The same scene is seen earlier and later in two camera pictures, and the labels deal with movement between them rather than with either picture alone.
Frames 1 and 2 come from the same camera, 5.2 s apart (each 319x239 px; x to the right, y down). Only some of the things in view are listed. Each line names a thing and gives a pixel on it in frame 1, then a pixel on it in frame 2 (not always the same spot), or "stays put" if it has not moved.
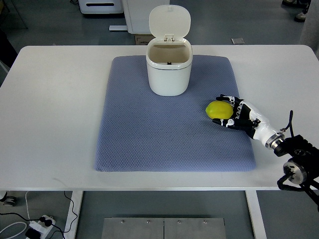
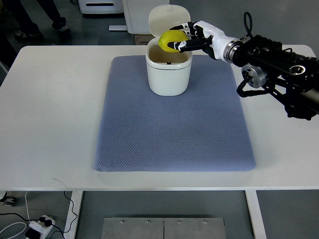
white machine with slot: x=101 y=6 stays put
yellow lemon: x=219 y=109 to x=171 y=36
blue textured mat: x=141 y=131 stays put
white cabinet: x=137 y=13 stays put
